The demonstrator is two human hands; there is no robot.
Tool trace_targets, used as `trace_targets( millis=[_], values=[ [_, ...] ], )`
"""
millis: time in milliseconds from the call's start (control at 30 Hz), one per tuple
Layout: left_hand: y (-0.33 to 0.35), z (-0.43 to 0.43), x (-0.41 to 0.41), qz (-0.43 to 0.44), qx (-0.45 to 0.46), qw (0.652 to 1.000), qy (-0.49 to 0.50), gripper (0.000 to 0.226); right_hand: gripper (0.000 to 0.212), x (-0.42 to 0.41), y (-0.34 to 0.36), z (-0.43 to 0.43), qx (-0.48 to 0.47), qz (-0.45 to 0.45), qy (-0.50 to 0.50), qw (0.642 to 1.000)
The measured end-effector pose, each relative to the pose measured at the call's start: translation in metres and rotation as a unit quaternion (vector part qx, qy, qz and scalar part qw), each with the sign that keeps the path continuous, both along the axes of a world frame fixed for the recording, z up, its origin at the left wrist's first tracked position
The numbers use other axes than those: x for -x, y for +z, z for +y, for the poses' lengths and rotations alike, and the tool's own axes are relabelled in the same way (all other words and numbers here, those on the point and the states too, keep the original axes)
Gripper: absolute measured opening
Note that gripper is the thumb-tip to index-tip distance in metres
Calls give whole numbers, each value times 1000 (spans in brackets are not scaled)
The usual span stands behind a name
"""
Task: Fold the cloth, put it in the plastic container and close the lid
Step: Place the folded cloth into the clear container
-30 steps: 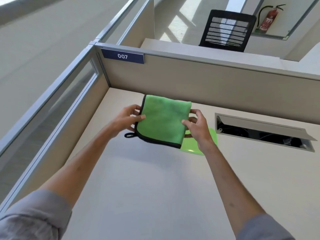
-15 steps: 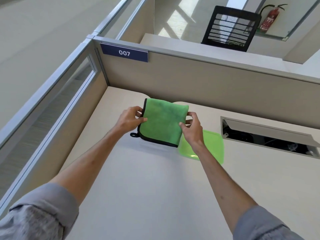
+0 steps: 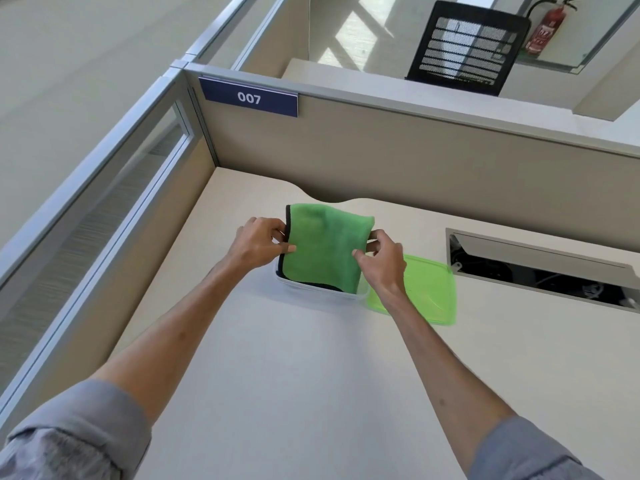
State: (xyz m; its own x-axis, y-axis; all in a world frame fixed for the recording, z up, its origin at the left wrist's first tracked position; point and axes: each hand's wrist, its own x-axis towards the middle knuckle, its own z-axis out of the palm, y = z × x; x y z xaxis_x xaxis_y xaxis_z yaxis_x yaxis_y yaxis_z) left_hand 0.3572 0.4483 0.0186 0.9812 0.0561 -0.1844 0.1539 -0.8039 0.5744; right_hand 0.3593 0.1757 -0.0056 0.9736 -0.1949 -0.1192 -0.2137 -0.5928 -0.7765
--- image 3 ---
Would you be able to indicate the glass side partition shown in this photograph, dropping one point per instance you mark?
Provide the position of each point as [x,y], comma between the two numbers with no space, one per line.
[95,224]

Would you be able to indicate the green microfiber cloth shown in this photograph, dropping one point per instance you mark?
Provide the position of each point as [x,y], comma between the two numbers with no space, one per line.
[326,244]

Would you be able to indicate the grey left sleeve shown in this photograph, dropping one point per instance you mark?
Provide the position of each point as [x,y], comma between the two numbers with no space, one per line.
[70,434]

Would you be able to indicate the person's right forearm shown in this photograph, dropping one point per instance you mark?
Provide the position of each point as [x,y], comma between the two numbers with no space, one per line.
[440,374]

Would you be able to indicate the clear plastic container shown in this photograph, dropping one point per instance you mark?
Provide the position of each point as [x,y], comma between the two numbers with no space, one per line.
[325,294]

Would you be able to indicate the beige cubicle partition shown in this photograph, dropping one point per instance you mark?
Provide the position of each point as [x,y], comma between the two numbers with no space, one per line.
[410,159]

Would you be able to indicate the red fire extinguisher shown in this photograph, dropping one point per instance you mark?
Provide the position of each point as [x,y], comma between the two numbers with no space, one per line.
[547,27]

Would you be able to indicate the person's right hand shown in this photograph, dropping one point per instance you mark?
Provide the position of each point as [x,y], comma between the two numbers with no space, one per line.
[384,267]

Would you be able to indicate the person's right thumb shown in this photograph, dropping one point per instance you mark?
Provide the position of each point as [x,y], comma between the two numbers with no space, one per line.
[361,254]

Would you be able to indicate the grey sleeve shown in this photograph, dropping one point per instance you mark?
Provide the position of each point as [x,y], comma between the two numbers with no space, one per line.
[530,452]
[70,434]

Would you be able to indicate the person's left forearm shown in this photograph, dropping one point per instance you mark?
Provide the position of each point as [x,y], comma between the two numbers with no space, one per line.
[170,329]

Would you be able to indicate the person's left hand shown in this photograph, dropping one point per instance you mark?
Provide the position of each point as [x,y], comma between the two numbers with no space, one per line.
[254,243]

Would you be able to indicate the person's left thumb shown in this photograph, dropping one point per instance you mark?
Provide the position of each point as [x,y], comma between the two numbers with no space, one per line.
[284,247]

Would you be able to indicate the grey right sleeve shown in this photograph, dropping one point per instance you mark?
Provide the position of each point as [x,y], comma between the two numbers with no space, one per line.
[530,452]

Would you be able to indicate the black mesh office chair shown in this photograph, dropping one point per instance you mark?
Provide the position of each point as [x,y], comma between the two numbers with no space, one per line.
[468,47]

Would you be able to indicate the glass shelf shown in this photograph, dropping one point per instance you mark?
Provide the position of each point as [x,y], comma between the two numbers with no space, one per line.
[552,62]

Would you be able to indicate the blue number sign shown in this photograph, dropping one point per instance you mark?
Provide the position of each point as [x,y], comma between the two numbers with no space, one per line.
[249,97]

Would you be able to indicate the green container lid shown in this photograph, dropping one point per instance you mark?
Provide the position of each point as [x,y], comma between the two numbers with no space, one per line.
[430,289]

